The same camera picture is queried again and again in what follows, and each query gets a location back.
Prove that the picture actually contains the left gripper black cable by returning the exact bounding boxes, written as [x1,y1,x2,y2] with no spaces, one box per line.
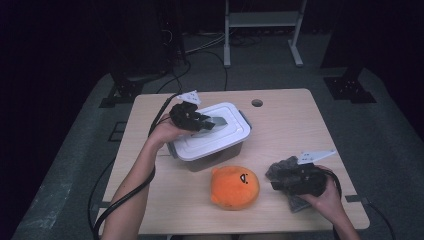
[93,93,183,240]

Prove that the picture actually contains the black floor cable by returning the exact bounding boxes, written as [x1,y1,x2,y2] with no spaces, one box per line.
[366,199,396,240]
[87,158,116,223]
[184,49,229,92]
[155,61,192,94]

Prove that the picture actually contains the black stand base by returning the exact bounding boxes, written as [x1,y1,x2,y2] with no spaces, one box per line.
[99,71,145,108]
[323,64,378,104]

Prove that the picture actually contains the black table bracket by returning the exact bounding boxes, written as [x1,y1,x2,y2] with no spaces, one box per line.
[91,201,114,212]
[344,194,369,205]

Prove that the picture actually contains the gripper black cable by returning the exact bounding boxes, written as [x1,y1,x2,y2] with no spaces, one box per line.
[324,168,343,240]
[93,93,183,240]

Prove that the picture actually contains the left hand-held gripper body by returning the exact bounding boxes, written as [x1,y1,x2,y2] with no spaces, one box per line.
[169,89,205,132]

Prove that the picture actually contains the dark equipment stand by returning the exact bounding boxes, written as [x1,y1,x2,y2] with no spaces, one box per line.
[159,0,188,66]

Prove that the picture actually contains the grey fuzzy sock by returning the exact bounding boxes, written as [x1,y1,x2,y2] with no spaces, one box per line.
[265,155,313,213]

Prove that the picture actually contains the orange plush toy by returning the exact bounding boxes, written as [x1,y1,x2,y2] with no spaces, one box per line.
[210,165,260,211]

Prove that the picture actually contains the white metal stand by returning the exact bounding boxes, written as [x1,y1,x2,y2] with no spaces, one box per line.
[223,0,308,68]

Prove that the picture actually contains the person's left hand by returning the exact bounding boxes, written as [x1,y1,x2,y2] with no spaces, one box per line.
[148,113,196,148]

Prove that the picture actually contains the person's right hand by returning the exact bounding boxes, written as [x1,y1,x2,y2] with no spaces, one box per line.
[299,165,343,224]

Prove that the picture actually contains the grey translucent storage box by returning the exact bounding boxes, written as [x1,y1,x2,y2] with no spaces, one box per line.
[166,109,253,173]

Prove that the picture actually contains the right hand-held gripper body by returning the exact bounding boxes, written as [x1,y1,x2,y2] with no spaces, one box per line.
[279,149,337,197]

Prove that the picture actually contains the grey floor cable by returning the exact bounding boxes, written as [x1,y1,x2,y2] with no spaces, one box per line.
[184,33,226,55]

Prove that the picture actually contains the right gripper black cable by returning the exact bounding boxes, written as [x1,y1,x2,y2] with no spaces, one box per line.
[324,168,343,240]

